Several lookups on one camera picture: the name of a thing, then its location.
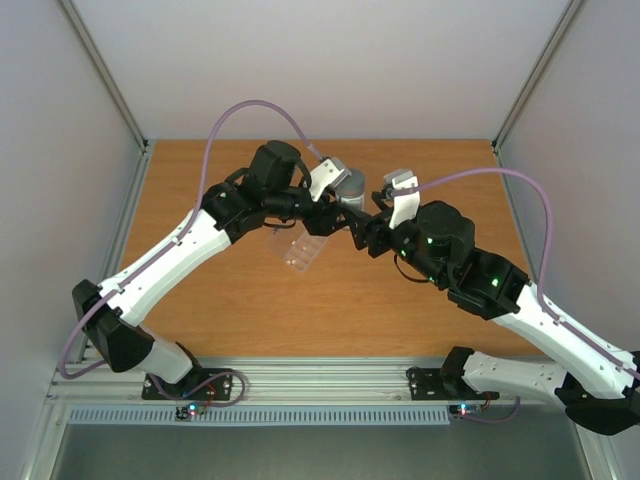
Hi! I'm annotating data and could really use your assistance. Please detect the clear plastic pill organizer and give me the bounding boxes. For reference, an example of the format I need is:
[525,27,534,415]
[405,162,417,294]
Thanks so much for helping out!
[265,223,328,272]

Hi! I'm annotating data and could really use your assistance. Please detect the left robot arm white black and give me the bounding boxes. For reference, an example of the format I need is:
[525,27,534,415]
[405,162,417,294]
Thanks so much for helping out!
[72,140,349,398]

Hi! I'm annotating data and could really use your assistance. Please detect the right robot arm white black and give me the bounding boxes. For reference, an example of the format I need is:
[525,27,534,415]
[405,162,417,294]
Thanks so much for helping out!
[344,201,639,435]

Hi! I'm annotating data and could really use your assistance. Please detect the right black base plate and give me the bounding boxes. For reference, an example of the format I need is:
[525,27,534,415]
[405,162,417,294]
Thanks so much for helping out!
[405,366,500,401]

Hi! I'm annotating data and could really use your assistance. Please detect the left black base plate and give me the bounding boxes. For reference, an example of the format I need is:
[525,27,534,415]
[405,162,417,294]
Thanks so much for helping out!
[141,367,233,402]

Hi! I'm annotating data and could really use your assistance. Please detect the aluminium front frame rail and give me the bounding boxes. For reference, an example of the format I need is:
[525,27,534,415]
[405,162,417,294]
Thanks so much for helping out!
[46,352,571,409]

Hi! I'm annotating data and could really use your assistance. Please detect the small pills in organizer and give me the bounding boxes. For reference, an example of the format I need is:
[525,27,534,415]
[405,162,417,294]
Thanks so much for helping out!
[285,241,313,270]

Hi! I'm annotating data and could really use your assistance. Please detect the aluminium corner post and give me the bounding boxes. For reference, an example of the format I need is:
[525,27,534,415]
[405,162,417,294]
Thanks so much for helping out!
[56,0,148,152]
[491,0,587,156]

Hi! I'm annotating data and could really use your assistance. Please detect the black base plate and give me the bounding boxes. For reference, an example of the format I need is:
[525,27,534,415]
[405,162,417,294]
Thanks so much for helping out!
[141,367,233,402]
[405,366,500,401]

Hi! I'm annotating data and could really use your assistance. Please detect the left small circuit board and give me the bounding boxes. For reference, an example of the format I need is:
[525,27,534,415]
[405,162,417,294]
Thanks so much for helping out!
[175,403,207,421]

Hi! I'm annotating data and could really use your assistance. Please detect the grey slotted cable duct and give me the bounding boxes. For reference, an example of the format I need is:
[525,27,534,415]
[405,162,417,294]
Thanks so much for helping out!
[68,405,450,427]

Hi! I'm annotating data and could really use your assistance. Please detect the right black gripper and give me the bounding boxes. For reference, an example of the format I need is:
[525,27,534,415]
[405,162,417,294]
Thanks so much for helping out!
[338,193,448,288]

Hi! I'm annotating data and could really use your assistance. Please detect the small circuit board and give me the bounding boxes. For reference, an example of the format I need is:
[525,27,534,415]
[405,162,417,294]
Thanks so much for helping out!
[449,402,489,417]
[175,403,207,421]

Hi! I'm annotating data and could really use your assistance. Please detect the orange pill bottle grey cap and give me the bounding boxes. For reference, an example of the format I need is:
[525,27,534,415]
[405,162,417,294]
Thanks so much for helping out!
[334,169,365,211]

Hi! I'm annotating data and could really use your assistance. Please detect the right small circuit board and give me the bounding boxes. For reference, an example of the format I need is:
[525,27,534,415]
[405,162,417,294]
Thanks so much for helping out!
[449,402,489,417]

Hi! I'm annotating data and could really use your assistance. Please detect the right aluminium corner post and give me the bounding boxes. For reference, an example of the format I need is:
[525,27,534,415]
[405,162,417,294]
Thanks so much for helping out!
[491,0,587,156]

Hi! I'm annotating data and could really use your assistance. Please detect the left aluminium corner post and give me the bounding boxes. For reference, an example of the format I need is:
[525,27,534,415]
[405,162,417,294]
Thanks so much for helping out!
[56,0,148,152]

